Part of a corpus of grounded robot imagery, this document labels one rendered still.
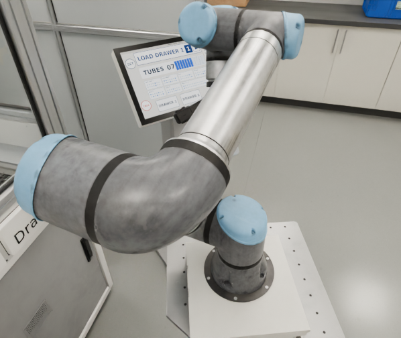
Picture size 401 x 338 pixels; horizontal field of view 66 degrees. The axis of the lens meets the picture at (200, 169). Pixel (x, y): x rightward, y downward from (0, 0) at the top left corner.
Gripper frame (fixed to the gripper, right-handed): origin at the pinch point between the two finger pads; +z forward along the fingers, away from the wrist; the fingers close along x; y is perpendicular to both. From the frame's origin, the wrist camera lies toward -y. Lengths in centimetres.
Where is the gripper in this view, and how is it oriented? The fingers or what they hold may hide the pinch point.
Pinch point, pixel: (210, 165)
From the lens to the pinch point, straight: 76.2
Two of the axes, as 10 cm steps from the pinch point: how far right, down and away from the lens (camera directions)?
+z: -0.2, 9.7, 2.5
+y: 9.9, -0.2, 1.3
